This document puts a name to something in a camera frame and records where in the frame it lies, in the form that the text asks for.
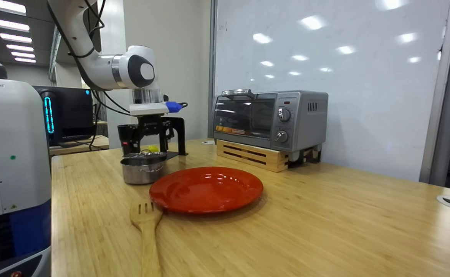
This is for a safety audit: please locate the black metal bookend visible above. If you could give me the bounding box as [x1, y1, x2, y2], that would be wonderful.
[159, 117, 185, 155]

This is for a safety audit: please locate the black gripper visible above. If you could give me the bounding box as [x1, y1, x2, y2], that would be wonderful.
[125, 115, 173, 154]

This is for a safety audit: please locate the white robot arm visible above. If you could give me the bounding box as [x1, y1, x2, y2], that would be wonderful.
[47, 0, 156, 92]

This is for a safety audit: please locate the white and blue robot base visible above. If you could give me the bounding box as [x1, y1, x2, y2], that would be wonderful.
[0, 78, 50, 277]

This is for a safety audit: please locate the wooden fork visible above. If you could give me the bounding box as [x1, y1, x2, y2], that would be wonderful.
[128, 203, 162, 277]

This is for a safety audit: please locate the black monitor with blue light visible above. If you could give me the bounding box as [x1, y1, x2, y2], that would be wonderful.
[36, 86, 93, 146]

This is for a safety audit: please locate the yellow toy corn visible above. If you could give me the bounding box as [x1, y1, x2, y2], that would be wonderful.
[142, 145, 159, 154]

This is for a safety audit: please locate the wooden slatted crate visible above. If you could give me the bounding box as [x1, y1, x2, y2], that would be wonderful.
[214, 138, 322, 174]

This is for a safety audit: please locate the small steel pot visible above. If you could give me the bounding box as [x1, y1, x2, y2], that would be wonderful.
[119, 152, 174, 185]

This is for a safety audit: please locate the red plate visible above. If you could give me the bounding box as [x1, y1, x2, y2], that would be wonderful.
[148, 166, 264, 214]

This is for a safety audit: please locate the black cup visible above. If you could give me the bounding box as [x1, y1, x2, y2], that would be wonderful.
[118, 125, 141, 155]

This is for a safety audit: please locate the silver toaster oven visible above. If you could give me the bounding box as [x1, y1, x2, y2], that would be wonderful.
[213, 89, 328, 154]

